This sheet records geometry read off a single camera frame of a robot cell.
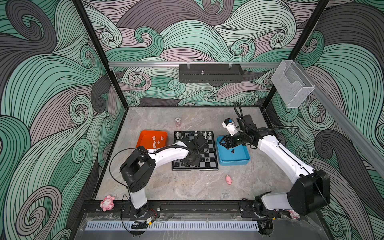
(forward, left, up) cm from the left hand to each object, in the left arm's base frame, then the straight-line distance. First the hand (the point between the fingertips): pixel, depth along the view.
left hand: (194, 161), depth 86 cm
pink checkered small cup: (+29, +11, 0) cm, 31 cm away
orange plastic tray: (+17, +29, -4) cm, 34 cm away
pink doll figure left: (-22, +43, -2) cm, 49 cm away
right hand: (+8, -17, +11) cm, 22 cm away
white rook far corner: (+20, +11, -2) cm, 23 cm away
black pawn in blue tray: (+8, -25, -2) cm, 27 cm away
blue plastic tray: (+7, -28, -5) cm, 29 cm away
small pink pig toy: (-10, -19, -2) cm, 22 cm away
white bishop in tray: (+18, +22, -4) cm, 29 cm away
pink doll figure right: (-26, -47, 0) cm, 54 cm away
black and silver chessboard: (+2, -9, -3) cm, 10 cm away
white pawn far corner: (+17, +11, -2) cm, 20 cm away
